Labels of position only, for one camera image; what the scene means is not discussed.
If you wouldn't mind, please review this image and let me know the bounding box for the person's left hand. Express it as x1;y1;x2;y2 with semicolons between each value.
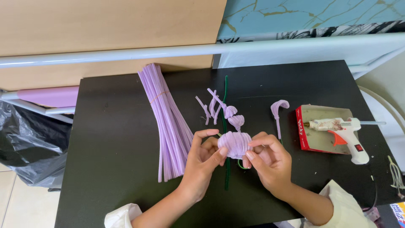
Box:
177;129;229;204

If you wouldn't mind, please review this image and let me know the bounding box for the person's right hand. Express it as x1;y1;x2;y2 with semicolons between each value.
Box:
242;131;294;201

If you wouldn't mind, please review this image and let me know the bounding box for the purple pipe cleaner flower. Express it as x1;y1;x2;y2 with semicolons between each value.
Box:
217;131;254;160

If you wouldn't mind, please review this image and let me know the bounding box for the bundle of purple pipe cleaners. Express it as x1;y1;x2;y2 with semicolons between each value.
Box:
138;63;194;183

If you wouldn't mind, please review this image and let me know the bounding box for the red cardboard box tray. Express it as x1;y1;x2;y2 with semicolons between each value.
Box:
295;104;354;155

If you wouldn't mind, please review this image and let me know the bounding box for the short purple pipe cleaner piece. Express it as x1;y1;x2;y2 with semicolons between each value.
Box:
195;96;211;125
209;90;219;118
213;104;223;125

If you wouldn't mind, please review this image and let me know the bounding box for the purple hooked pipe cleaner bud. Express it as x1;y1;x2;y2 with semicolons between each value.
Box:
270;100;290;145

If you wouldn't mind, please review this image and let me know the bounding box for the purple pipe cleaner petal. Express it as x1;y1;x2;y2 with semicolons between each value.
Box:
228;115;245;132

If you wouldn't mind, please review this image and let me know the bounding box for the purple petal with straight stem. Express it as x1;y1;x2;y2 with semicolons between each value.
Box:
207;88;238;119

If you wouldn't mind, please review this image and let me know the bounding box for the dark green pipe cleaner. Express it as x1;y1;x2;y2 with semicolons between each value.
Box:
220;75;231;191

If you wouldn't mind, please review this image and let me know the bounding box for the white hot glue gun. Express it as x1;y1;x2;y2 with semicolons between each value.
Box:
303;117;370;165

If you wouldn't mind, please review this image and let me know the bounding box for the orange rubber band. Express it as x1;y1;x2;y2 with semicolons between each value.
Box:
150;91;170;105

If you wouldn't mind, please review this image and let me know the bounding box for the white round chair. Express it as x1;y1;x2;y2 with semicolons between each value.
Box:
357;85;405;174

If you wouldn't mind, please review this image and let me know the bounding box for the colourful snack packet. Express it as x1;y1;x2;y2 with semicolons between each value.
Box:
389;203;405;228

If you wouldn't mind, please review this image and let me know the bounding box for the black white patterned fabric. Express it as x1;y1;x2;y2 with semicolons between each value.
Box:
217;20;405;44

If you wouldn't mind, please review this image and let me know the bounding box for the blue marble pattern sheet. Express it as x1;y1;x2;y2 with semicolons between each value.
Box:
217;0;405;40

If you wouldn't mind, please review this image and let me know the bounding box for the black plastic bag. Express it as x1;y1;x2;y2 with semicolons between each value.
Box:
0;99;74;192

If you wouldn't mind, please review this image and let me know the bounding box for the brown wooden board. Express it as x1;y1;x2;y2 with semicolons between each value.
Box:
0;0;228;92

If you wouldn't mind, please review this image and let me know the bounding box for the black power cable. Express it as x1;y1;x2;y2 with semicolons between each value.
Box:
362;175;379;213

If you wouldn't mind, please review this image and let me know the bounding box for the white metal frame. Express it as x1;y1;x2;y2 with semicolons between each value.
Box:
0;33;405;125

